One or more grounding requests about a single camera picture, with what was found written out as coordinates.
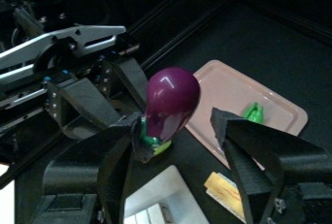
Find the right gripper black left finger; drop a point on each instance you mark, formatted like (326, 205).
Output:
(112, 156)

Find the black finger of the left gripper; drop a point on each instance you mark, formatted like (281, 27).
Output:
(129, 79)
(85, 105)

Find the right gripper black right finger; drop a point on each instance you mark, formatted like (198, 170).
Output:
(267, 153)

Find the purple toy eggplant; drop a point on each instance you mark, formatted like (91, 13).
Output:
(172, 95)

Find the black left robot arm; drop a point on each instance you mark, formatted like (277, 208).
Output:
(29, 21)

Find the large pink rectangular plate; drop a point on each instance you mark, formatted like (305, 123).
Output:
(228, 89)

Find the small green toy vegetable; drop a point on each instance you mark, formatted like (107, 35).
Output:
(254, 114)

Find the white cutting board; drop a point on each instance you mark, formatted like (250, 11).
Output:
(172, 189)

